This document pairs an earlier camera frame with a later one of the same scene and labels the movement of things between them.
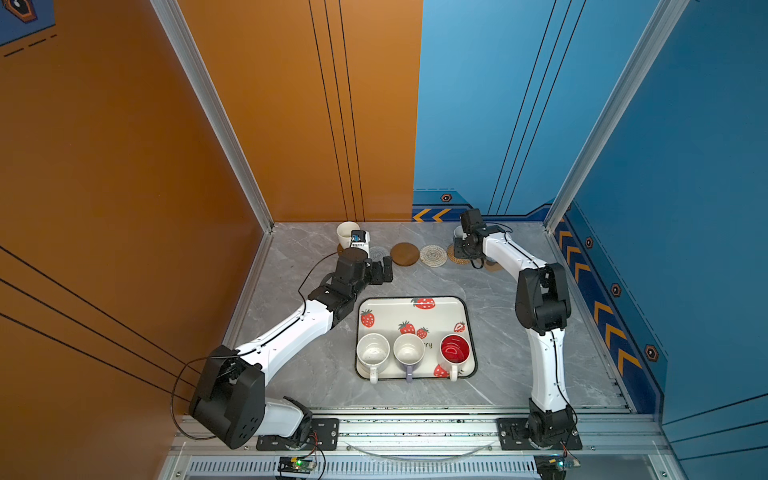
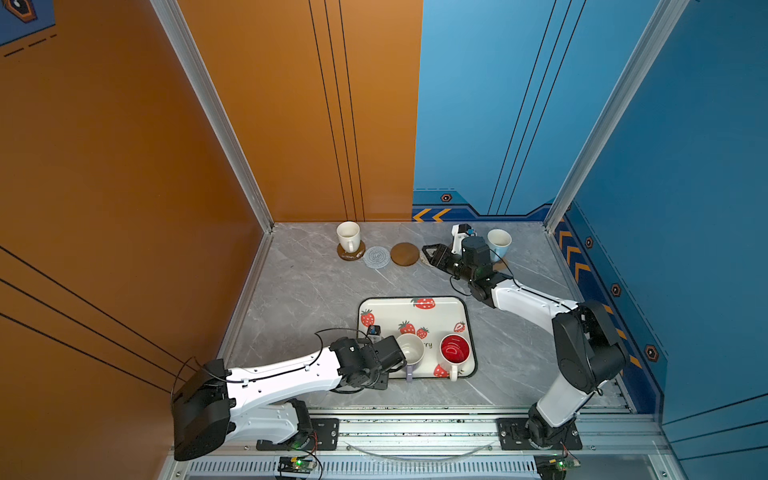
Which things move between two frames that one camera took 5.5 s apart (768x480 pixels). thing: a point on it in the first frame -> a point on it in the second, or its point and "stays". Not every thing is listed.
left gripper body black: [371, 276] -> [379, 381]
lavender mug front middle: [409, 349] stays
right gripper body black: [462, 249] -> [454, 265]
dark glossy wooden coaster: [348, 254] stays
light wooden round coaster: [404, 254] stays
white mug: [344, 233] stays
